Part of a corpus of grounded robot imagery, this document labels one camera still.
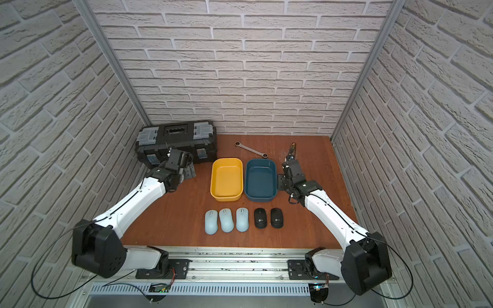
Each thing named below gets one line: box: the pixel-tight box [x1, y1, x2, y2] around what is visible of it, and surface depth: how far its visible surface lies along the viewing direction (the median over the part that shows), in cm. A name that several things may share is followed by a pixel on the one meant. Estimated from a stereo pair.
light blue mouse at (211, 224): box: [204, 209, 219, 235], surface depth 86 cm
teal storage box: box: [243, 158, 278, 203], surface depth 102 cm
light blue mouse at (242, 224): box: [235, 206, 250, 233], surface depth 87 cm
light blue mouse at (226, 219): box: [218, 207, 235, 233], surface depth 87 cm
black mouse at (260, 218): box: [254, 207, 268, 230], surface depth 87 cm
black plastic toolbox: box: [134, 120, 218, 167], surface depth 99 cm
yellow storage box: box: [209, 157, 244, 203], surface depth 102 cm
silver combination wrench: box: [234, 141, 269, 159], surface depth 116 cm
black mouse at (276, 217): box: [270, 207, 284, 229], surface depth 87 cm
